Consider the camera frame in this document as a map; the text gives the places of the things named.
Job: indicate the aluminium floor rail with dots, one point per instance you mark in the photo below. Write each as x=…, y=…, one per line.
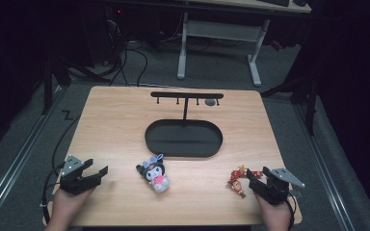
x=327, y=170
x=13, y=164

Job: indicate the person's right hand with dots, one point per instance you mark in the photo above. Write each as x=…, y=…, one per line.
x=274, y=211

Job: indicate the black metal stand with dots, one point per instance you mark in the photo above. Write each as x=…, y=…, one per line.
x=47, y=89
x=311, y=106

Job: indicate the person's left hand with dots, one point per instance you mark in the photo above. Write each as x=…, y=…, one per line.
x=67, y=203

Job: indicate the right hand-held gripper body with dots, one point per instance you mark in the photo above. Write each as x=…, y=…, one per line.
x=277, y=189

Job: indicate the grey round table cap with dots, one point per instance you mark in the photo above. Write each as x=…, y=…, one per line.
x=210, y=102

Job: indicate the white frame desk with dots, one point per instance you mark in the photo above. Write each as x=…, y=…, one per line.
x=221, y=30

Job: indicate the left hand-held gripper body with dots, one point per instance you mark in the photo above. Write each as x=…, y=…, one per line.
x=74, y=183

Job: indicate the black keyboard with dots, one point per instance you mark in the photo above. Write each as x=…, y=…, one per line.
x=275, y=2

